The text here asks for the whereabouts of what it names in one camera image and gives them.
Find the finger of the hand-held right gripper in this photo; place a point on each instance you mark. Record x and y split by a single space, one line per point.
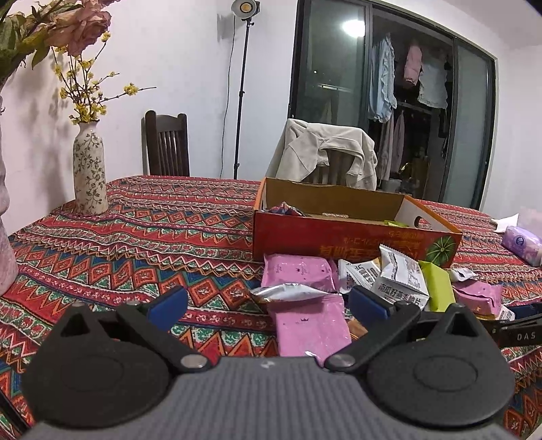
529 311
521 323

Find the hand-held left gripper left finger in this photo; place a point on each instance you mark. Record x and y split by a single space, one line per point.
169 302

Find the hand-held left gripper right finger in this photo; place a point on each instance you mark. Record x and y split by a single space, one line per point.
368 302

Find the small white silver snack packet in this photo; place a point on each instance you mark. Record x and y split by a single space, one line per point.
360 275

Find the white snack packet black print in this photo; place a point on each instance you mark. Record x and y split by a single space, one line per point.
402 275

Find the orange cardboard box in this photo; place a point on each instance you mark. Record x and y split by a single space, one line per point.
338 239

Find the white blue snack packet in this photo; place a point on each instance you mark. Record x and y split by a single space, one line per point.
507 314

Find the orange brown snack packet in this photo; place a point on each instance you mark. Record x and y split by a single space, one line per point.
358 329

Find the pink snack packet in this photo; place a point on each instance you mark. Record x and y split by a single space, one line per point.
309 328
478 296
296 270

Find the purple tissue pack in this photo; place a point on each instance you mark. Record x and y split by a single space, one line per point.
523 245

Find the crumpled white snack packet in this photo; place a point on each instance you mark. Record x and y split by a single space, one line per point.
463 275

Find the silver foil snack packet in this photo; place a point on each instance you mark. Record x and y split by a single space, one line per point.
288 292

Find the white paper sheet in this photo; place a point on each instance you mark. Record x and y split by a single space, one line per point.
506 222

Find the white bucket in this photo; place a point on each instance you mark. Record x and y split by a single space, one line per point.
391 186

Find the multicoloured snack packet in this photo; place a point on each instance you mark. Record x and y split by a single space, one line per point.
283 209

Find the gold shiny bag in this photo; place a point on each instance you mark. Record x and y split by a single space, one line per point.
417 175

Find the brown slatted wooden chair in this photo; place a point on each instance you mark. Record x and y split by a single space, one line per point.
334 167

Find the floral ceramic vase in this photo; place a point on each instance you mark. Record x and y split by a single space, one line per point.
89 169

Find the dark wooden chair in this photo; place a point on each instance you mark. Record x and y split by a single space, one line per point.
167 144

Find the mauve hanging clothes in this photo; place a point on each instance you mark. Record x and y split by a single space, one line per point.
391 144

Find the beige jacket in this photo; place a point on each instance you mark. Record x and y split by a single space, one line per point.
305 152

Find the pale pink tall vase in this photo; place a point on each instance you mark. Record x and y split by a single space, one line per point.
6 211

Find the black light stand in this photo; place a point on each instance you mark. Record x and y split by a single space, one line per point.
242 93

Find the light blue hanging shirt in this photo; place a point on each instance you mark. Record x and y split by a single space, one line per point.
381 80

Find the white hanging top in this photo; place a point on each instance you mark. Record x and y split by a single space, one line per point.
434 84

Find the yellow flower branches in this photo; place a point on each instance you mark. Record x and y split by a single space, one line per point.
84 84

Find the sliding glass door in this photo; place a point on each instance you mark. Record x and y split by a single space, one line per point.
330 63

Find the pink hanging garment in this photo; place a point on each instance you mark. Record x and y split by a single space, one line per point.
413 63

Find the pink flower bouquet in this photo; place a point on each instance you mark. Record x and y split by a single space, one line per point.
84 25

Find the studio light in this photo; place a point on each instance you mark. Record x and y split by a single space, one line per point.
244 6

